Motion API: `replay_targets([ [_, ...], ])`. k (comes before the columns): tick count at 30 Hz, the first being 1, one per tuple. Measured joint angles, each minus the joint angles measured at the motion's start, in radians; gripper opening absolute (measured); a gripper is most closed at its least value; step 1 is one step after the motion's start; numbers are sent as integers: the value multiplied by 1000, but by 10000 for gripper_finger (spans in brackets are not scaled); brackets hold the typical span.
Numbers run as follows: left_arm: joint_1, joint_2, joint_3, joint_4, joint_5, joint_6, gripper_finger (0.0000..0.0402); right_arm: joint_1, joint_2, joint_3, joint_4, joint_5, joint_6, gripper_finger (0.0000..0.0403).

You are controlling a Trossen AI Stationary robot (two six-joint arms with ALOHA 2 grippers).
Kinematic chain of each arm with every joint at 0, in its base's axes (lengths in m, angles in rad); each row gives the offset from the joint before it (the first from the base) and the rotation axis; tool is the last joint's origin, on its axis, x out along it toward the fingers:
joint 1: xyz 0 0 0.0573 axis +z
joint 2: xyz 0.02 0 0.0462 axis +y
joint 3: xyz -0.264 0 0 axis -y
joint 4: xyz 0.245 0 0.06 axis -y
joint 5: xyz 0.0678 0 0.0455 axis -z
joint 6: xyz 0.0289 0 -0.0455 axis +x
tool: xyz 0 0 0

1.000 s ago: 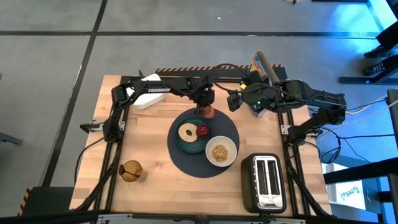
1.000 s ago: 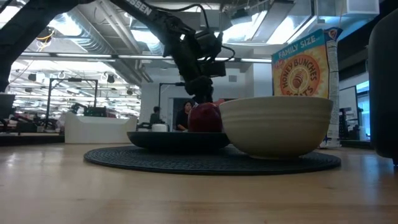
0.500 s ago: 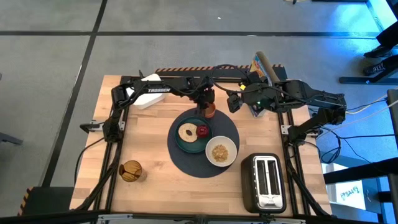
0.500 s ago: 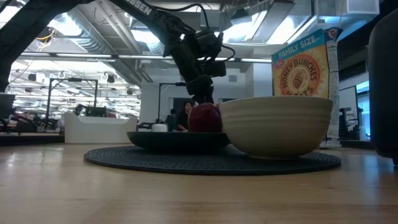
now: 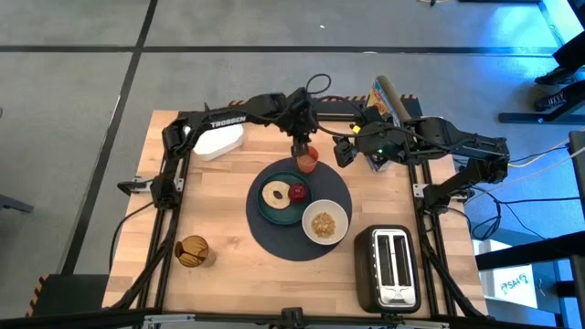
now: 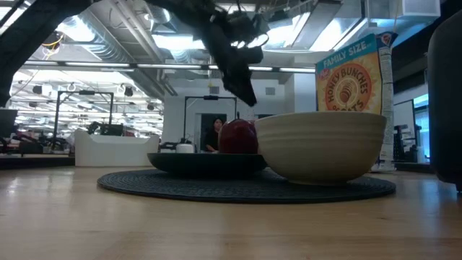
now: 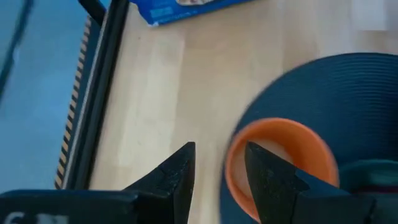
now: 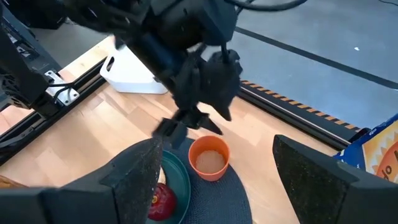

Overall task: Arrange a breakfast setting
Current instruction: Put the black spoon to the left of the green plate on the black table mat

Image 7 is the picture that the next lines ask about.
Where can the Honey Bunches cereal box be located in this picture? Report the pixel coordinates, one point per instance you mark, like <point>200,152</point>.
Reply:
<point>174,11</point>

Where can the dark round woven placemat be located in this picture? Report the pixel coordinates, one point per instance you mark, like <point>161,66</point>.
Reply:
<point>326,93</point>

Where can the black table cell frame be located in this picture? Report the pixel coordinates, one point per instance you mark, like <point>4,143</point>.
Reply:
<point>96,109</point>

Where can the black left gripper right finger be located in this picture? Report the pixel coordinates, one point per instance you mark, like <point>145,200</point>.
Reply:
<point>273,193</point>

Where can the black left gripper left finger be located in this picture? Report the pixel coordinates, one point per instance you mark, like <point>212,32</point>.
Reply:
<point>168,193</point>

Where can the orange plastic cup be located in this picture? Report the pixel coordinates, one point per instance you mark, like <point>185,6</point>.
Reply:
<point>295,133</point>

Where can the yellow black hazard tape strip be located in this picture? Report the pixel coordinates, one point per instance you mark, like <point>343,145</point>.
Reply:
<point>73,109</point>

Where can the dark teal plate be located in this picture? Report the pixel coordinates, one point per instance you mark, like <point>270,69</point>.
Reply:
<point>373,174</point>

